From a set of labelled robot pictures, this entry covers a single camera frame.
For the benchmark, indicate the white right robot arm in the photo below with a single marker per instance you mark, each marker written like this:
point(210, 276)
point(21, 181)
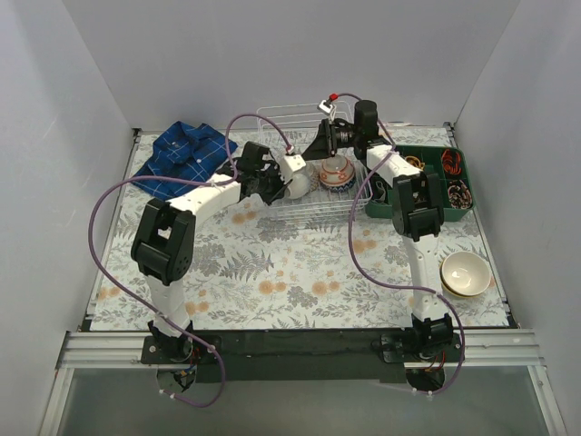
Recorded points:
point(417, 217)

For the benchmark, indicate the cream bowl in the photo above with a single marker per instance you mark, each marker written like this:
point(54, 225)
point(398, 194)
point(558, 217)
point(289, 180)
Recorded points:
point(466, 260)

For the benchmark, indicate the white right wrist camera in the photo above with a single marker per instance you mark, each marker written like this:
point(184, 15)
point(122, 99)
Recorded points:
point(327, 106)

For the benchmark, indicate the pink black rolled band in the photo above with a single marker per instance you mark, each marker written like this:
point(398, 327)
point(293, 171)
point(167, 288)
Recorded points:
point(459, 195)

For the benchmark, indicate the aluminium frame rail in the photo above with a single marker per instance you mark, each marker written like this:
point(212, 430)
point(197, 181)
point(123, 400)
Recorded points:
point(483, 348)

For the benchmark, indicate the blue diamond pattern bowl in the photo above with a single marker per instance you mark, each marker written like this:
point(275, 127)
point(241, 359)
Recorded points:
point(338, 188)

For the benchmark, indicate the white bowl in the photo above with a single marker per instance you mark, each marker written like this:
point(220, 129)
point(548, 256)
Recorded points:
point(303, 182)

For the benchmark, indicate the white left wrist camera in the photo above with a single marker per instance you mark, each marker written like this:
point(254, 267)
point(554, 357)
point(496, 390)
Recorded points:
point(290, 165)

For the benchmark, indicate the floral patterned table mat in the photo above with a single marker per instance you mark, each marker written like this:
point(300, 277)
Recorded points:
point(250, 271)

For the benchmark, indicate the orange line pattern bowl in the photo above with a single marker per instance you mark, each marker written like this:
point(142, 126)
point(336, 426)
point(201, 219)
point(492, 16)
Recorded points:
point(337, 169)

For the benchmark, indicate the white wire dish rack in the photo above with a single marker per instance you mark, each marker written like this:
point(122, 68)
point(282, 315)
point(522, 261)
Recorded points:
point(300, 123)

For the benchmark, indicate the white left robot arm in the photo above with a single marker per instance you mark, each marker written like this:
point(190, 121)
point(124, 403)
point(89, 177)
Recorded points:
point(164, 242)

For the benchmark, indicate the red black rolled band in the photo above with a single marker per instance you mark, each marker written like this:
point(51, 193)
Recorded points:
point(451, 162)

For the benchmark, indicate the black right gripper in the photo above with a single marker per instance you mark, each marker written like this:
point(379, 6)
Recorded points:
point(329, 137)

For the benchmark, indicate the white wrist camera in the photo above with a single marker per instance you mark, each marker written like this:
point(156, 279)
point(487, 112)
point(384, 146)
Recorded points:
point(290, 165)
point(327, 106)

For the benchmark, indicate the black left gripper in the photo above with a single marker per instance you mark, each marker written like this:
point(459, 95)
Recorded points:
point(270, 183)

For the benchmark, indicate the yellow-rimmed bowl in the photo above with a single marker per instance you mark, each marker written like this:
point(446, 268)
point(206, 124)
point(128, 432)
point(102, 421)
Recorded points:
point(465, 282)

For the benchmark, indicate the yellow rolled band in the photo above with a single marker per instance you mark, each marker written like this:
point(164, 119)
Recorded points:
point(415, 161)

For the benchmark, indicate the grey rolled band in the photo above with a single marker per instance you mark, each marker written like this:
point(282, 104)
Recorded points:
point(379, 191)

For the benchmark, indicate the blue plaid shirt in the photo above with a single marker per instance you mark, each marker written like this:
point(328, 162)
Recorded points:
point(184, 157)

